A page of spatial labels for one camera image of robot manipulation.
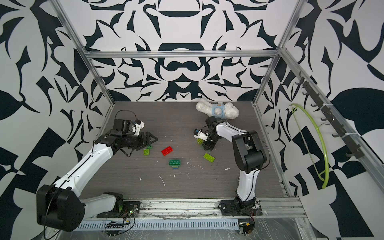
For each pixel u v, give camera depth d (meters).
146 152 0.91
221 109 1.02
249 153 0.51
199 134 0.89
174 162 0.85
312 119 0.65
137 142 0.71
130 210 0.73
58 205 0.39
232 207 0.74
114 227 0.73
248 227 0.71
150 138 0.73
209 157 0.91
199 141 0.96
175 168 0.87
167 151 0.94
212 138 0.83
